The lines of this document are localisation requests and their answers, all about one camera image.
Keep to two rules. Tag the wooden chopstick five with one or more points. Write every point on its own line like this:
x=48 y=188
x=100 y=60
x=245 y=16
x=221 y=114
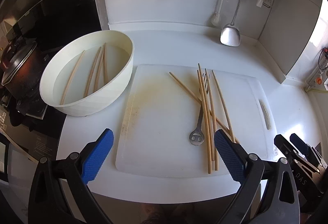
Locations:
x=214 y=153

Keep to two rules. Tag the steel spatula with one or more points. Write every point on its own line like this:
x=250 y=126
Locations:
x=230 y=34

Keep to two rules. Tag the wooden chopstick seven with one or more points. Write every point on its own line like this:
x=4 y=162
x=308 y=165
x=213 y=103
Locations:
x=233 y=138

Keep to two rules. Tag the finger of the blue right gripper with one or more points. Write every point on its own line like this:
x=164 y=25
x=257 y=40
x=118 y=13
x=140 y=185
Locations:
x=302 y=146

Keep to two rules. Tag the steel fork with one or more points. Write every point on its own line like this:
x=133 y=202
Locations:
x=197 y=137

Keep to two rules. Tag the wooden chopstick eight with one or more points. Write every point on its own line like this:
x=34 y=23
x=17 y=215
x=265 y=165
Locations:
x=105 y=72

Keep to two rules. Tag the wooden chopstick one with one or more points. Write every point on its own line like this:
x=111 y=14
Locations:
x=95 y=87

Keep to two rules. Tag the wooden chopstick in bowl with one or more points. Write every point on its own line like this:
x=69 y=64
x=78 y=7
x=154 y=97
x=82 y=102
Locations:
x=73 y=72

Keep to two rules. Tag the black stove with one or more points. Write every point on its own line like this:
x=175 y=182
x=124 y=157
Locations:
x=52 y=24

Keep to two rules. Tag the wooden chopstick six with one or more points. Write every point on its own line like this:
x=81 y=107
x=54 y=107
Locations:
x=213 y=116

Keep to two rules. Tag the wooden chopstick three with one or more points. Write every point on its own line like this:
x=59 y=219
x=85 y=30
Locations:
x=205 y=118

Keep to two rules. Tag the white plastic cutting board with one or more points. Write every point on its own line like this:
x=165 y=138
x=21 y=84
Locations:
x=160 y=115

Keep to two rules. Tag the white oval bowl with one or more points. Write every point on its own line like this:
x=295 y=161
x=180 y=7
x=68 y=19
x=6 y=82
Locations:
x=120 y=52

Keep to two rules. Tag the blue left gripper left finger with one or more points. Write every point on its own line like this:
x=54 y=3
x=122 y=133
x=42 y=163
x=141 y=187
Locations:
x=94 y=154

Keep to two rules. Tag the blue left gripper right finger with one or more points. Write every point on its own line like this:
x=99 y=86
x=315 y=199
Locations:
x=232 y=154

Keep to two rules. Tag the wooden chopstick two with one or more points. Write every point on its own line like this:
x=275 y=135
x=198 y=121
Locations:
x=190 y=93

